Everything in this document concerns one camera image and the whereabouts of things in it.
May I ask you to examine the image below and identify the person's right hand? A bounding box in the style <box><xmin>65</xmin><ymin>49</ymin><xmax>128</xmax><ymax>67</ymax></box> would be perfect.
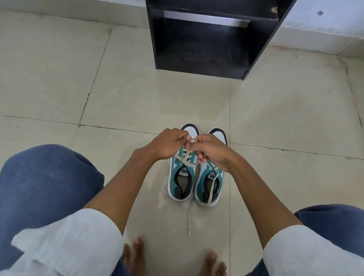
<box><xmin>186</xmin><ymin>133</ymin><xmax>243</xmax><ymax>174</ymax></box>

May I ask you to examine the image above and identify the person's left hand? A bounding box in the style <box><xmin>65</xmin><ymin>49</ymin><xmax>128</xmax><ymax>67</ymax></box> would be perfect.
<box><xmin>132</xmin><ymin>128</ymin><xmax>193</xmax><ymax>167</ymax></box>

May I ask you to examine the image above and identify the cream shoelace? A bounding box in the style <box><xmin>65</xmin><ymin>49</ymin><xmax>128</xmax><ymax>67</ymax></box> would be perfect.
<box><xmin>174</xmin><ymin>136</ymin><xmax>201</xmax><ymax>168</ymax></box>

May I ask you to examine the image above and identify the black wooden shoe rack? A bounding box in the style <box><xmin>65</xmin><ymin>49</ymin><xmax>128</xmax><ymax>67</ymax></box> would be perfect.
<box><xmin>145</xmin><ymin>0</ymin><xmax>298</xmax><ymax>81</ymax></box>

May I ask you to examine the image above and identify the person's right forearm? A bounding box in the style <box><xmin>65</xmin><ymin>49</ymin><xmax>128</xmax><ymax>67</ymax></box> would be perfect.
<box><xmin>227</xmin><ymin>163</ymin><xmax>303</xmax><ymax>249</ymax></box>

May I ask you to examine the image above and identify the person's left forearm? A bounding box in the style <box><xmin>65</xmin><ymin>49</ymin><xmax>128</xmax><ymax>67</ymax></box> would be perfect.
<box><xmin>82</xmin><ymin>149</ymin><xmax>160</xmax><ymax>237</ymax></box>

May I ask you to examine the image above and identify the person's right foot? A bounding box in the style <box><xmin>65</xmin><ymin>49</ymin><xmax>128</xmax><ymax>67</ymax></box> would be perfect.
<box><xmin>199</xmin><ymin>250</ymin><xmax>228</xmax><ymax>276</ymax></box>

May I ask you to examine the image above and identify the person's foot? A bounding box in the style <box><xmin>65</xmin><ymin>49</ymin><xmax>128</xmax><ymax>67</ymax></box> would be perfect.
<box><xmin>199</xmin><ymin>250</ymin><xmax>228</xmax><ymax>276</ymax></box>
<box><xmin>122</xmin><ymin>235</ymin><xmax>146</xmax><ymax>276</ymax></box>

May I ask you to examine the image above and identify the person's left foot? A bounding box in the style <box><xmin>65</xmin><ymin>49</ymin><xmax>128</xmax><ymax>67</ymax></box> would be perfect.
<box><xmin>122</xmin><ymin>235</ymin><xmax>146</xmax><ymax>276</ymax></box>

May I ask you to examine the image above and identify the person's left jeans leg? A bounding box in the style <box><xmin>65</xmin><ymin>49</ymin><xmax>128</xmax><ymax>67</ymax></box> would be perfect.
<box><xmin>0</xmin><ymin>144</ymin><xmax>129</xmax><ymax>276</ymax></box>

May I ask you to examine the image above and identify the person's jeans leg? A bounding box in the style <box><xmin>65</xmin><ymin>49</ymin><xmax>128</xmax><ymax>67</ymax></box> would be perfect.
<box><xmin>0</xmin><ymin>144</ymin><xmax>129</xmax><ymax>276</ymax></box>
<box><xmin>247</xmin><ymin>204</ymin><xmax>364</xmax><ymax>276</ymax></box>

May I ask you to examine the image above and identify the person's right white sleeve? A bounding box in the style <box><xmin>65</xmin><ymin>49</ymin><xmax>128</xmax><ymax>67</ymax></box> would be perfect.
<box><xmin>262</xmin><ymin>224</ymin><xmax>364</xmax><ymax>276</ymax></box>

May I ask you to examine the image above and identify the person's white sleeve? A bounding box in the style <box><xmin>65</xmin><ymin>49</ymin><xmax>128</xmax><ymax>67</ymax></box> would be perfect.
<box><xmin>262</xmin><ymin>224</ymin><xmax>364</xmax><ymax>276</ymax></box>
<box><xmin>0</xmin><ymin>208</ymin><xmax>125</xmax><ymax>276</ymax></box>

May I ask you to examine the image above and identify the person's right jeans leg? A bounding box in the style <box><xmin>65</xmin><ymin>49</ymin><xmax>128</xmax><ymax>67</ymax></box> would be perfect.
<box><xmin>247</xmin><ymin>204</ymin><xmax>364</xmax><ymax>276</ymax></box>

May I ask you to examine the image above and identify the person's left white sleeve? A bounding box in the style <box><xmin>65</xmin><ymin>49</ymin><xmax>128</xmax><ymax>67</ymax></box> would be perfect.
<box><xmin>0</xmin><ymin>208</ymin><xmax>125</xmax><ymax>276</ymax></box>

